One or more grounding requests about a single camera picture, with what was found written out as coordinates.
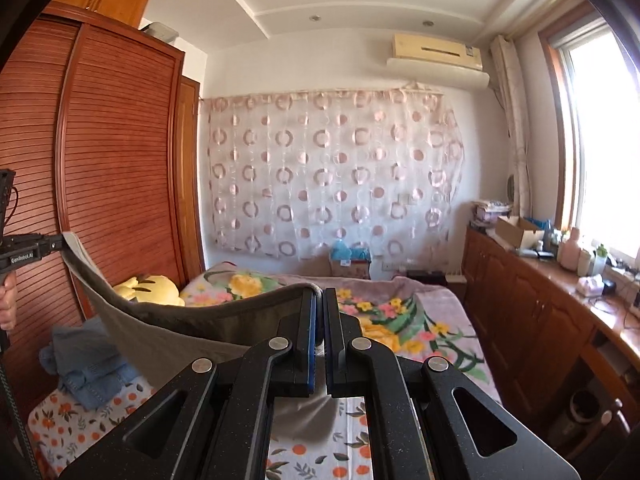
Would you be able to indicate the cardboard box with blue bag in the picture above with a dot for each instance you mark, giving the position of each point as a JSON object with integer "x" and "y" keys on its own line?
{"x": 350, "y": 262}

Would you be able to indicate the floral fleece blanket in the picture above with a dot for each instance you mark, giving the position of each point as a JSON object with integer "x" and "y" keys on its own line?
{"x": 400, "y": 320}

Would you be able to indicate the orange print bedsheet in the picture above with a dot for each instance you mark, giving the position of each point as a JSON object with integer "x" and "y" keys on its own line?
{"x": 65, "y": 420}

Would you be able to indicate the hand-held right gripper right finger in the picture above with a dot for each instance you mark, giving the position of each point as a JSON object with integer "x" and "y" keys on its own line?
{"x": 330, "y": 330}

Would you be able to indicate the pink bottle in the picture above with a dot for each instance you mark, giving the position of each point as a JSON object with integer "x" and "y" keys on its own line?
{"x": 570, "y": 250}

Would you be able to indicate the dark waste bin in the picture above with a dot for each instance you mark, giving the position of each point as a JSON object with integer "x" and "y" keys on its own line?
{"x": 589, "y": 407}

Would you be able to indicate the white air conditioner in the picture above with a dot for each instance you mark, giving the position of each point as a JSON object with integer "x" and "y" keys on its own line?
{"x": 435, "y": 60}

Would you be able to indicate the grey storage box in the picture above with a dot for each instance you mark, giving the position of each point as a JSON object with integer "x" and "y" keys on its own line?
{"x": 161, "y": 31}

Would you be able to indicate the yellow plush toy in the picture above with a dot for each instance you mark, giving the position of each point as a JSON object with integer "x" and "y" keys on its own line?
{"x": 150, "y": 290}

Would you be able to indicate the tissue box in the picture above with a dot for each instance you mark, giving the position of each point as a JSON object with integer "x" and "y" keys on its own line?
{"x": 590, "y": 285}

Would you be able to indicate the wooden side cabinet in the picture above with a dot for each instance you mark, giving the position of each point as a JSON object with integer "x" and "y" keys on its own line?
{"x": 525, "y": 300}

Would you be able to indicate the open cardboard box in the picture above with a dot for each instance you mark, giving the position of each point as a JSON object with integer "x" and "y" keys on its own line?
{"x": 517, "y": 232}

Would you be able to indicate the sheer circle pattern curtain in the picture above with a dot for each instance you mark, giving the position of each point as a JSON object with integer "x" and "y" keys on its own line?
{"x": 330, "y": 160}

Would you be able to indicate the beige window curtain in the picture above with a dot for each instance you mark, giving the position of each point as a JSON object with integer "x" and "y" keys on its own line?
{"x": 515, "y": 125}

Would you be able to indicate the window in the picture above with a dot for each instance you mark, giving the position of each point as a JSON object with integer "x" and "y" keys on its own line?
{"x": 600, "y": 135}

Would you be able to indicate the grey pants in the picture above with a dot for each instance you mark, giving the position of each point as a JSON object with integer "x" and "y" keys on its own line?
{"x": 175, "y": 325}

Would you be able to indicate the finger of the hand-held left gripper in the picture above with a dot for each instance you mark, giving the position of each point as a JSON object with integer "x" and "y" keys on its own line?
{"x": 57, "y": 244}

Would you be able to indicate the wooden slatted wardrobe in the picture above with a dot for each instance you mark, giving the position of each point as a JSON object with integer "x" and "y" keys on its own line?
{"x": 115, "y": 135}

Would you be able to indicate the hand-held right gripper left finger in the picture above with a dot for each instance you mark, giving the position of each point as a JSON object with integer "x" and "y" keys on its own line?
{"x": 312, "y": 330}

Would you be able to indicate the white bottle with green cap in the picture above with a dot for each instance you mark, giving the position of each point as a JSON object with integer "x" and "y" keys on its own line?
{"x": 599, "y": 260}

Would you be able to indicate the person's left hand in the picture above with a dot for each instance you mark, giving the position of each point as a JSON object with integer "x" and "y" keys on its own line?
{"x": 6, "y": 307}

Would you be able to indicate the stack of small boxes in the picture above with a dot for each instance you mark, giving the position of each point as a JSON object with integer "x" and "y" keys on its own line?
{"x": 492, "y": 215}

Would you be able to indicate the blue denim jeans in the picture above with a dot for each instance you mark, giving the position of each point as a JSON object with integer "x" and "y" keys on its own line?
{"x": 85, "y": 360}

